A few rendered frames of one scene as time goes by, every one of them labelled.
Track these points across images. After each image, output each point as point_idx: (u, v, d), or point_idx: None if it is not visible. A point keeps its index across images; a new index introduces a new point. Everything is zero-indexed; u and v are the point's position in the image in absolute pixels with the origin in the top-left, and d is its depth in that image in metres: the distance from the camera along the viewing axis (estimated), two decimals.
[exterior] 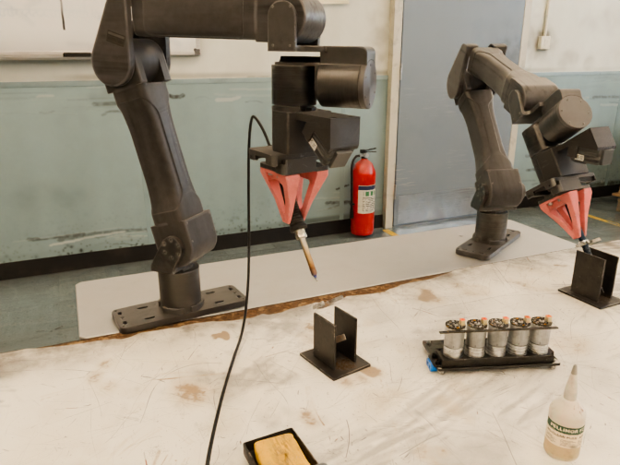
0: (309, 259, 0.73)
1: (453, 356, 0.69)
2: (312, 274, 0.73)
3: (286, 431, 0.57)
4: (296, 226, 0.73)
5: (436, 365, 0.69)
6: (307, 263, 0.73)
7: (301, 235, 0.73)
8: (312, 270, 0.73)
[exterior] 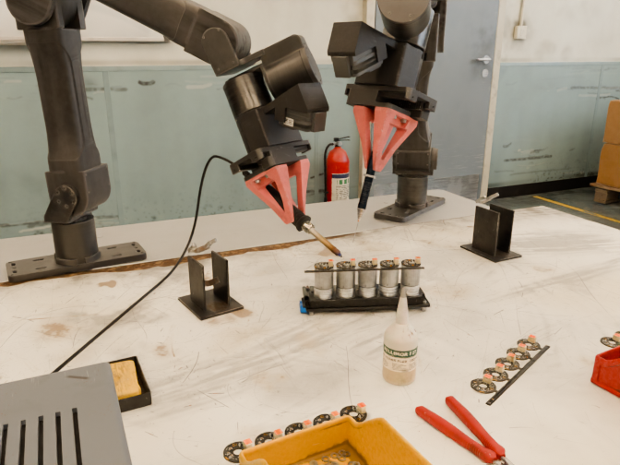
0: (327, 242, 0.72)
1: (322, 297, 0.70)
2: (336, 254, 0.71)
3: (129, 359, 0.58)
4: (302, 219, 0.73)
5: (305, 306, 0.70)
6: (327, 246, 0.72)
7: (309, 225, 0.73)
8: (335, 250, 0.71)
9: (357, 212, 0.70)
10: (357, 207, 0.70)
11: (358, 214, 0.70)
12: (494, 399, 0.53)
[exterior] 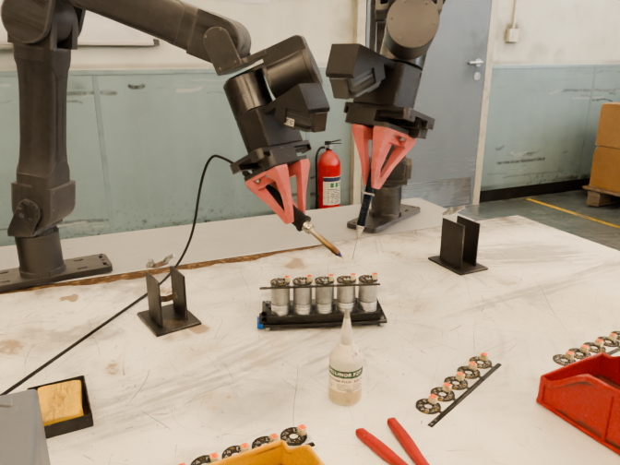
0: (327, 242, 0.72)
1: (279, 314, 0.70)
2: (336, 254, 0.71)
3: (77, 378, 0.58)
4: (302, 219, 0.73)
5: (262, 322, 0.70)
6: (327, 246, 0.72)
7: (309, 225, 0.73)
8: (335, 250, 0.71)
9: (356, 230, 0.71)
10: (356, 224, 0.71)
11: (357, 232, 0.71)
12: (437, 421, 0.53)
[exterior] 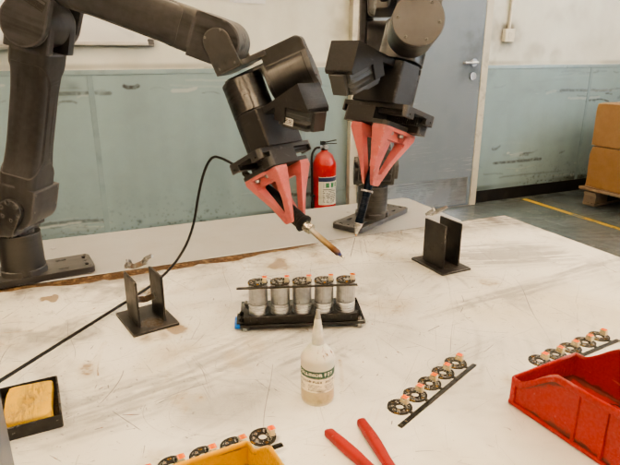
0: (327, 242, 0.72)
1: (256, 314, 0.70)
2: (336, 254, 0.71)
3: (49, 379, 0.58)
4: (302, 219, 0.73)
5: (239, 322, 0.70)
6: (327, 246, 0.72)
7: (309, 225, 0.73)
8: (335, 250, 0.71)
9: (354, 227, 0.71)
10: (354, 221, 0.71)
11: (355, 229, 0.71)
12: (408, 422, 0.53)
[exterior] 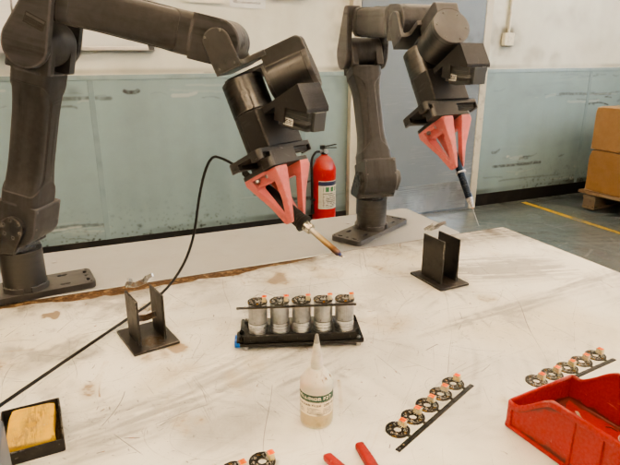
0: (327, 242, 0.72)
1: (256, 333, 0.70)
2: (336, 254, 0.71)
3: (52, 400, 0.59)
4: (302, 219, 0.73)
5: (239, 341, 0.70)
6: (327, 246, 0.72)
7: (309, 225, 0.73)
8: (335, 250, 0.71)
9: (470, 201, 0.83)
10: (469, 196, 0.83)
11: (472, 202, 0.83)
12: (405, 445, 0.54)
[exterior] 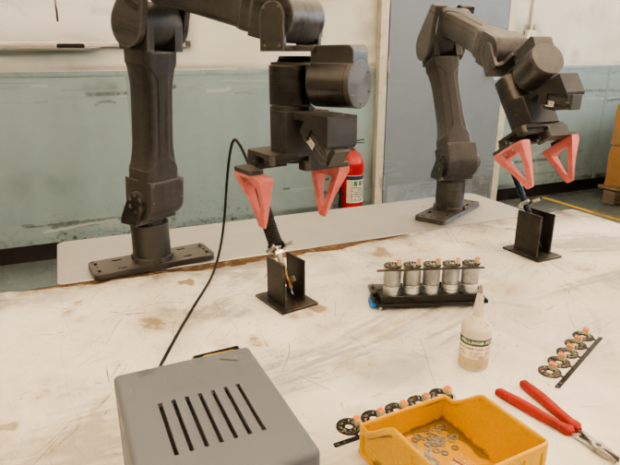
0: (285, 274, 0.79)
1: (390, 294, 0.77)
2: (288, 288, 0.79)
3: (232, 348, 0.65)
4: (274, 244, 0.79)
5: (375, 302, 0.77)
6: (284, 278, 0.79)
7: (278, 252, 0.79)
8: (288, 284, 0.78)
9: None
10: None
11: None
12: (562, 383, 0.60)
